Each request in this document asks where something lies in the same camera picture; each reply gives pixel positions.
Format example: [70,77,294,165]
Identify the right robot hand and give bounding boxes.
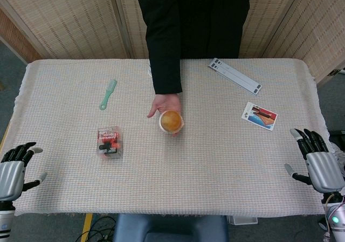
[284,128,345,193]

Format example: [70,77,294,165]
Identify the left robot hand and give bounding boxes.
[0,141,48,201]

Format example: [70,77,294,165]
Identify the person's bare hand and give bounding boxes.
[147,93,184,137]

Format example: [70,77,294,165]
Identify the cup with orange content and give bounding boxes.
[159,110,184,135]

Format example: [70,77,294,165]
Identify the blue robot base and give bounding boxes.
[113,214,230,242]

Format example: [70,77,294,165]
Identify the black sleeved person's forearm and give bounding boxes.
[134,0,183,95]

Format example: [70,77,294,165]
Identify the white woven tablecloth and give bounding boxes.
[10,58,330,217]

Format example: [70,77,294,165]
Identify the green plastic comb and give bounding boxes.
[99,79,118,110]

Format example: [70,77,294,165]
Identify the red earplug blister pack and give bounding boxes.
[96,126,123,161]

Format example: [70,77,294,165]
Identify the grey folding laptop stand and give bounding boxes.
[207,58,263,96]

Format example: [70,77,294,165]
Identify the colourful picture card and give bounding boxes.
[241,101,278,132]

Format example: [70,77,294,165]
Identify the person's black clothed torso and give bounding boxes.
[172,0,256,60]

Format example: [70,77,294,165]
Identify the woven bamboo folding screen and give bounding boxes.
[0,0,345,84]

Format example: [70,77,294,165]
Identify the black floor cables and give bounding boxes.
[74,216,117,242]

